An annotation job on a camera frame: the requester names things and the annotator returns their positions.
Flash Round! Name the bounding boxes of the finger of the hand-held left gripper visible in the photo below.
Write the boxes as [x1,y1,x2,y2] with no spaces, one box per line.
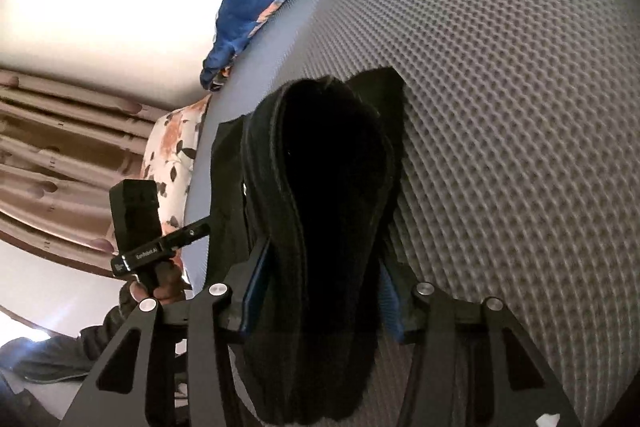
[162,215,212,254]

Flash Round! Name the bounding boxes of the white floral cloth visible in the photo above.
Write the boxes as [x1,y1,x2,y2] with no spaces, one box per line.
[139,94,214,292]

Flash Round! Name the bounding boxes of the person's left forearm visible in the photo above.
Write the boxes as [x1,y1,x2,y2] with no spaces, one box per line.
[79,289,145,361]

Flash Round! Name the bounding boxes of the grey mesh mattress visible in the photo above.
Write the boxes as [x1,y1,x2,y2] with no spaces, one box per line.
[181,0,640,427]

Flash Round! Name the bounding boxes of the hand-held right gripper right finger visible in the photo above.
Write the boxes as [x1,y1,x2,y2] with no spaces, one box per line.
[379,263,582,427]

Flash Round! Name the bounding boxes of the person's left hand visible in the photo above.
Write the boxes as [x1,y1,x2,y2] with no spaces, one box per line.
[128,256,187,308]

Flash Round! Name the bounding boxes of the black pants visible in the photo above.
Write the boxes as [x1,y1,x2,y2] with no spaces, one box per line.
[206,67,409,426]

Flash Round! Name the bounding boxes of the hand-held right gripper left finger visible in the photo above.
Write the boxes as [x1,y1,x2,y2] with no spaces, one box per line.
[60,240,275,427]

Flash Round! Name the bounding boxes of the beige curtain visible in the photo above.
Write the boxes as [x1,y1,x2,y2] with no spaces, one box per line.
[0,67,169,281]

